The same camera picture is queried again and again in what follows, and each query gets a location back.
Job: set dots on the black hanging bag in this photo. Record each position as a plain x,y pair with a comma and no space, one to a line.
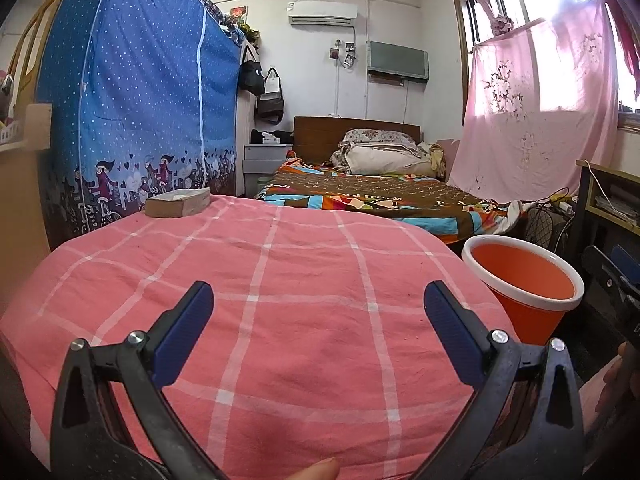
251,75

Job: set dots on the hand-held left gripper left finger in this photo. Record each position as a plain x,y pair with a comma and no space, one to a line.
185,330

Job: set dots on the blue dotted fabric wardrobe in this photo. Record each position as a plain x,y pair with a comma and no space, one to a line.
140,85

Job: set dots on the black fan heater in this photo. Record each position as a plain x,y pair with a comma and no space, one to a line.
545,230

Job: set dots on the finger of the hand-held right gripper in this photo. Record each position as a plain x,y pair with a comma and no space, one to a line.
631,260
605,275

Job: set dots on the light wooden cabinet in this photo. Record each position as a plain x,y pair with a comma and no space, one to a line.
20,220

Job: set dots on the stack of papers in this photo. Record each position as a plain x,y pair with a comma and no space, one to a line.
620,205

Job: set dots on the floral pillow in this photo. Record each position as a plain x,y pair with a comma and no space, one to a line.
377,136

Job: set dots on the person's left hand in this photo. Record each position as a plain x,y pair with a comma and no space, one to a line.
315,471

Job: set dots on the black cloth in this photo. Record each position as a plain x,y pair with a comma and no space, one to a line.
285,136

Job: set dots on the pink checked blanket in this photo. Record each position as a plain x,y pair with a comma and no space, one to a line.
300,285

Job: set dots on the pink board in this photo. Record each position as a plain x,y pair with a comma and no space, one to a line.
450,157

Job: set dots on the small white storage basket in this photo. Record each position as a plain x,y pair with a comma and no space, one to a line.
12,132

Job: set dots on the white air conditioner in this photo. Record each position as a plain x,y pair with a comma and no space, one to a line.
322,12

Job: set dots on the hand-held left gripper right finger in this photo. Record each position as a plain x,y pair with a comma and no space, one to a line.
452,335

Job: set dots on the pink floral curtain sheet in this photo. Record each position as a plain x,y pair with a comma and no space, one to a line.
540,110

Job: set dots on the wooden bunk bed frame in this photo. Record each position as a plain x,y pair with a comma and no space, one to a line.
30,45

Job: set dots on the grey nightstand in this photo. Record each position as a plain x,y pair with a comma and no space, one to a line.
265,165

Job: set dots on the tan cardboard box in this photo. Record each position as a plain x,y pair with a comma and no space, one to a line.
175,202

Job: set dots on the white and black tote bag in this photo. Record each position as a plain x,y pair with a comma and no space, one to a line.
270,102

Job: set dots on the camouflage cloth bundle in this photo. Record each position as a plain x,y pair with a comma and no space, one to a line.
240,27

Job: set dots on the person's right hand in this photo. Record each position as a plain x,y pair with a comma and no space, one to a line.
620,375

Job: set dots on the wooden bed headboard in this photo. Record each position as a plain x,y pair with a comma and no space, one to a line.
320,132

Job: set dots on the small green bin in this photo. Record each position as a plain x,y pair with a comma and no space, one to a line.
264,185

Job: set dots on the colourful patchwork bedspread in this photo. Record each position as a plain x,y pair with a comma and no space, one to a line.
380,195

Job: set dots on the covered wall television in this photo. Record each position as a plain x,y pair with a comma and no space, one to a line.
397,60

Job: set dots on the cardboard piece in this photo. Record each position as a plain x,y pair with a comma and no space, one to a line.
40,125

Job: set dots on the yellow crumpled cloth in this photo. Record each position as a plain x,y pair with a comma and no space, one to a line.
435,160

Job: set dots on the orange bucket with white rim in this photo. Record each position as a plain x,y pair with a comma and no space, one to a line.
520,270

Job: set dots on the grey plush toy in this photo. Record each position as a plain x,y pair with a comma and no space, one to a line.
6,100

